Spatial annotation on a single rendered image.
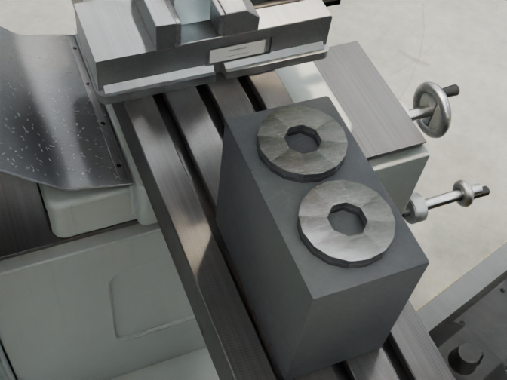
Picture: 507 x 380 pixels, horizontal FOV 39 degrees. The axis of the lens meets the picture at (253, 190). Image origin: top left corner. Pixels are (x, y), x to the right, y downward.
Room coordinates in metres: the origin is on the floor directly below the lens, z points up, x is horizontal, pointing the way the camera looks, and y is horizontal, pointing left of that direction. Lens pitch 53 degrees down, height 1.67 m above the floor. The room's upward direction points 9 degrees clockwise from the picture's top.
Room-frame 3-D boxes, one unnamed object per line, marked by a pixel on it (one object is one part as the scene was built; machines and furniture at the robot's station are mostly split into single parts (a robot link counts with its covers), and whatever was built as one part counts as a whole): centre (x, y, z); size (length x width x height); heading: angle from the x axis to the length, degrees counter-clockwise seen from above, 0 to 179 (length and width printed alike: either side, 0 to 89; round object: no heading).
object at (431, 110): (1.03, -0.30, 0.64); 0.16 x 0.12 x 0.12; 120
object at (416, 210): (0.92, -0.40, 0.52); 0.22 x 0.06 x 0.06; 120
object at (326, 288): (0.43, -0.06, 1.04); 0.22 x 0.12 x 0.20; 29
